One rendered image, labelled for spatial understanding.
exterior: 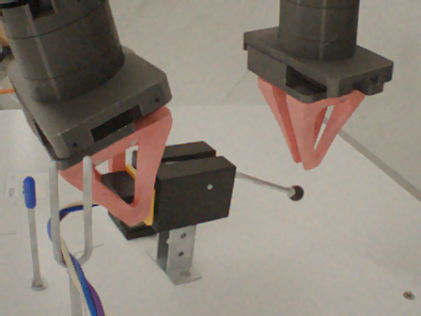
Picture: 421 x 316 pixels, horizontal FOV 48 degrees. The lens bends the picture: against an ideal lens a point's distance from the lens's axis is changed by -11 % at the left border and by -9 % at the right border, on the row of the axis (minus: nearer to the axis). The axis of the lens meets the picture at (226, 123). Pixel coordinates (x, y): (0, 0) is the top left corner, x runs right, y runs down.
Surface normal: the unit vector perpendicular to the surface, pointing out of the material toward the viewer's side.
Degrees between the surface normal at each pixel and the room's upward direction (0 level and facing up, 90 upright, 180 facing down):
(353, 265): 50
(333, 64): 42
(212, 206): 99
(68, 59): 94
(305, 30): 60
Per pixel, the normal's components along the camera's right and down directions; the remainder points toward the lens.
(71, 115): -0.18, -0.80
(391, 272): 0.14, -0.91
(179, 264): 0.55, 0.39
